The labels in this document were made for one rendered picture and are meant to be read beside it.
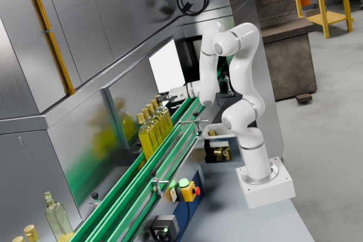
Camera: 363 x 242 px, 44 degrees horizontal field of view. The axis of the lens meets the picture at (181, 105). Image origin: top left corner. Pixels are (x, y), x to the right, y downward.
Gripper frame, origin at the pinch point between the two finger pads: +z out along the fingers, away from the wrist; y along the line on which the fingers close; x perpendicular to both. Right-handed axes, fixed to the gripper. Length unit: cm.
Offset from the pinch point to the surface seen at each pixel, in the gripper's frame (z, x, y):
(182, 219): -2, -51, -39
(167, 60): 0, 6, 50
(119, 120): 19.4, -1.1, -18.7
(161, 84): 4.3, -3.1, 33.6
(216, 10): -37, 24, 85
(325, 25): -186, -109, 509
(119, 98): 17.6, 8.9, -13.4
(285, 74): -90, -100, 285
